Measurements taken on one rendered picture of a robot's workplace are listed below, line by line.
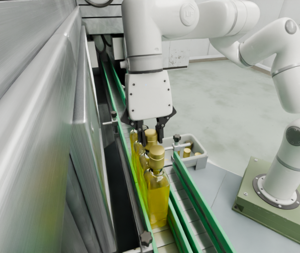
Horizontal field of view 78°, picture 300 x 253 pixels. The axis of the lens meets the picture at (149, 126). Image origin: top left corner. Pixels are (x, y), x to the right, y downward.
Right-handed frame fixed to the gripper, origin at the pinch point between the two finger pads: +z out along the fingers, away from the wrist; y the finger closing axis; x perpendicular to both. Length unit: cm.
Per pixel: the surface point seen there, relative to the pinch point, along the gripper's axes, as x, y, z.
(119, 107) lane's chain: 72, 1, 9
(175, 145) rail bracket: 19.0, 14.2, 14.4
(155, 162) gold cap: -6.5, -1.3, 3.6
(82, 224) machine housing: -17.9, -15.8, 3.8
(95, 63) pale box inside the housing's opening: 111, -9, -17
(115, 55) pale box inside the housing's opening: 108, 7, -21
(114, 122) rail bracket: 41.9, -5.7, 8.6
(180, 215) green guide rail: -5.2, 5.0, 21.9
